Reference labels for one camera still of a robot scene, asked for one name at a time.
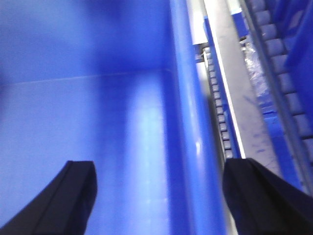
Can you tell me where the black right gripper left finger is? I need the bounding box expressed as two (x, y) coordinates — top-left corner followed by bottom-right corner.
(0, 161), (97, 235)

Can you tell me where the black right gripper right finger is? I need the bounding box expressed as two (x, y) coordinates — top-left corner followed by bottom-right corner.
(223, 158), (313, 235)

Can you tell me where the light blue carried bin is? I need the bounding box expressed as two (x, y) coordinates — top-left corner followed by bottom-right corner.
(0, 0), (226, 235)

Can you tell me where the lower white roller track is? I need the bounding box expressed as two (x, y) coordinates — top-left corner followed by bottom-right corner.
(202, 46), (238, 160)

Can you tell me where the white roller track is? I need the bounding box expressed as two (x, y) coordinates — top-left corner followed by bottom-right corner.
(202, 46), (238, 160)
(242, 0), (313, 192)

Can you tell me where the steel divider rail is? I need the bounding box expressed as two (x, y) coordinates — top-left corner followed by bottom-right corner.
(204, 0), (303, 190)

